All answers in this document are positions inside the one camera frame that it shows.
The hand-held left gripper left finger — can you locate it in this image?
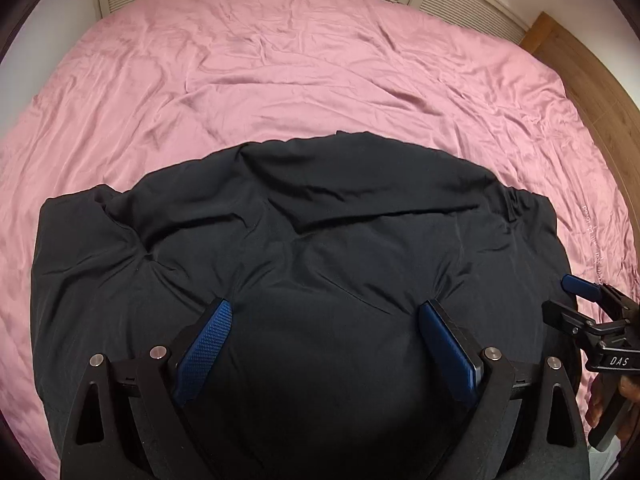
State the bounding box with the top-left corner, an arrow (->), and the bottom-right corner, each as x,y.
60,298 -> 235,480

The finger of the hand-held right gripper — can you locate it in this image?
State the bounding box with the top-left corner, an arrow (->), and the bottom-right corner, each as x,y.
542,300 -> 621,348
560,274 -> 640,322

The pink bed sheet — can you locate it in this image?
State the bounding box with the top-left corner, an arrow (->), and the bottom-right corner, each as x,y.
0,0 -> 637,466

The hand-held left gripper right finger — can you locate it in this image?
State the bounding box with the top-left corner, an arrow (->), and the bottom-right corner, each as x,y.
418,300 -> 587,480

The black puffer jacket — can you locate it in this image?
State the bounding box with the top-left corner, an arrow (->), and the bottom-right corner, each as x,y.
29,130 -> 593,480

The person's right hand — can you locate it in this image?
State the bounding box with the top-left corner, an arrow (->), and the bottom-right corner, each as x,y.
585,375 -> 640,442

